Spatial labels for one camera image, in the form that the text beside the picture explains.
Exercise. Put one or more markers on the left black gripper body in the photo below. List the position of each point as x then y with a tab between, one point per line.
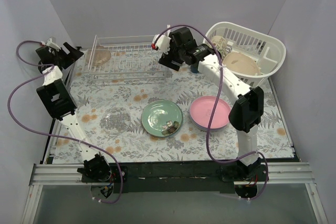
66	54

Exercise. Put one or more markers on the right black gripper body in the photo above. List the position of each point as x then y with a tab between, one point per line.
169	60

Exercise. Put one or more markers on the white wire dish rack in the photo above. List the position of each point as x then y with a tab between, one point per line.
132	58

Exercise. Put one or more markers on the green plate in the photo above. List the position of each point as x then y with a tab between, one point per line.
162	118

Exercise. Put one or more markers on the pink plate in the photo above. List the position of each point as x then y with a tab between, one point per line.
201	110

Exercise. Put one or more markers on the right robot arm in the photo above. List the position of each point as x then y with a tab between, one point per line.
247	102

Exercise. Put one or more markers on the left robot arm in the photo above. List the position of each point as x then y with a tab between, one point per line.
62	107

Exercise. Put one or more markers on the cream leaf-shaped dish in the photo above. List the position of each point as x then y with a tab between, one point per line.
240	63

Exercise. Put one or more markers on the dark blue mug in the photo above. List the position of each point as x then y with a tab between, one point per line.
194	69

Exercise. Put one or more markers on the floral mug green inside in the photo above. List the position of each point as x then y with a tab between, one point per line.
220	43

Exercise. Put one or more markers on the floral tablecloth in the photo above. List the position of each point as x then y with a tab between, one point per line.
135	144

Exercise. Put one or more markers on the white plastic basket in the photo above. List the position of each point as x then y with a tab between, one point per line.
268	52

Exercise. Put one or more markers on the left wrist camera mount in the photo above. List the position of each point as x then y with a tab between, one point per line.
51	42

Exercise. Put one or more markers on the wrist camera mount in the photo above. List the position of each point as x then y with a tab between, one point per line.
161	43
51	42

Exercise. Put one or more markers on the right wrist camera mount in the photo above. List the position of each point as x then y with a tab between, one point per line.
161	43

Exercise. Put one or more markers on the aluminium frame rail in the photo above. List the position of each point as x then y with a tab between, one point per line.
56	174

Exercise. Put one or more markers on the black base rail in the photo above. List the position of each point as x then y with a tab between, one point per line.
150	177

